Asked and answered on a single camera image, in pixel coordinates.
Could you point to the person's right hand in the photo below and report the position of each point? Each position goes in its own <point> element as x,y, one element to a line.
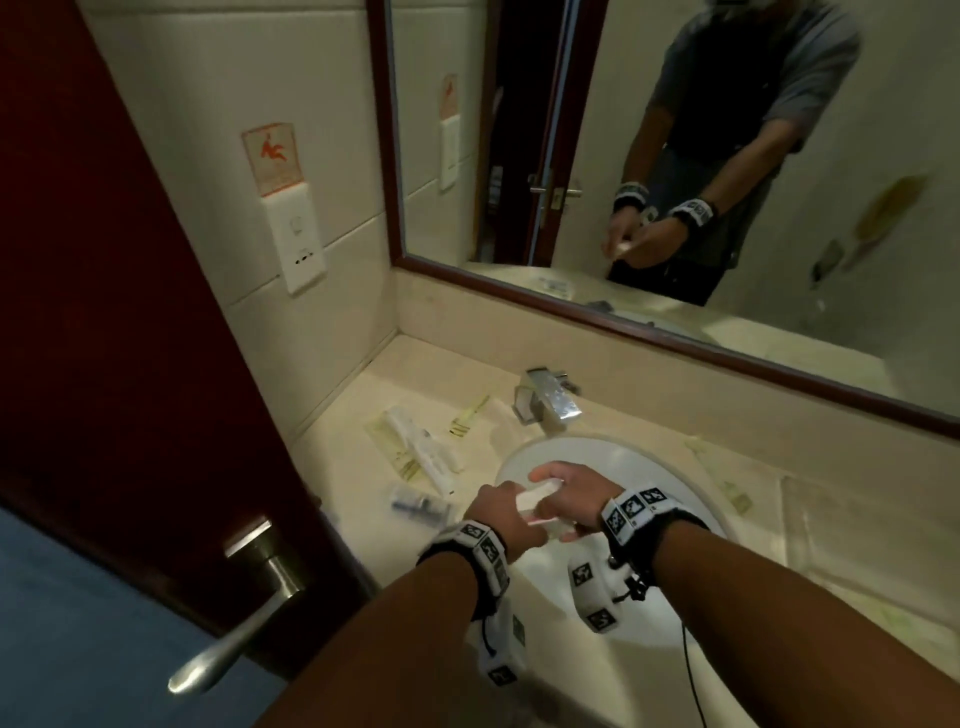
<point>589,499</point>

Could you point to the person's left hand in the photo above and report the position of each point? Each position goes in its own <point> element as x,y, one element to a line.
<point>502,517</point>

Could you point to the clear toothbrush kit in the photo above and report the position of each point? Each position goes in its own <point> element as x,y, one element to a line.
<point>544,499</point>

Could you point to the clear plastic wrapper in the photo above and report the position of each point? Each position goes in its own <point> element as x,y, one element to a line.
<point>420,504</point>

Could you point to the long cream striped toiletry packet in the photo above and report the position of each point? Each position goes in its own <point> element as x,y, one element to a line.
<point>720,480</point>

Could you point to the clear plastic tray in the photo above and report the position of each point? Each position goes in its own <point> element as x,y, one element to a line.
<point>862,540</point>

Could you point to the person's right forearm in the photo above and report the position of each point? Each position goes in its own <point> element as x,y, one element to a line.
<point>787,630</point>

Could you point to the person's left forearm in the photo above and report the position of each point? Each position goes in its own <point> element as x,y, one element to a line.
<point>375,652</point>

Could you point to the black wristband with marker tags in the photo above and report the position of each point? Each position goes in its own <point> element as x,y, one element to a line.
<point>476,551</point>
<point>637,514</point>

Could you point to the white oval sink basin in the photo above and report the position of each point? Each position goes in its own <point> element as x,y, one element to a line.
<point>645,465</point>

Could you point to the chrome square faucet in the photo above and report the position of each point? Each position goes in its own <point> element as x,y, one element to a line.
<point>551,397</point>

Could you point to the dark wood framed mirror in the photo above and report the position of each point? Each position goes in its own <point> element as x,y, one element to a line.
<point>862,262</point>

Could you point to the orange slip warning sticker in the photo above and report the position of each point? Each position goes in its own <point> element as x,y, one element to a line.
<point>271,157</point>

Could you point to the dark red wooden door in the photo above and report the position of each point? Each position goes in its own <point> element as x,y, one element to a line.
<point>112,300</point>

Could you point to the white wall socket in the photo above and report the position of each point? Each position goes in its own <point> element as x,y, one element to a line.
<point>294,240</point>

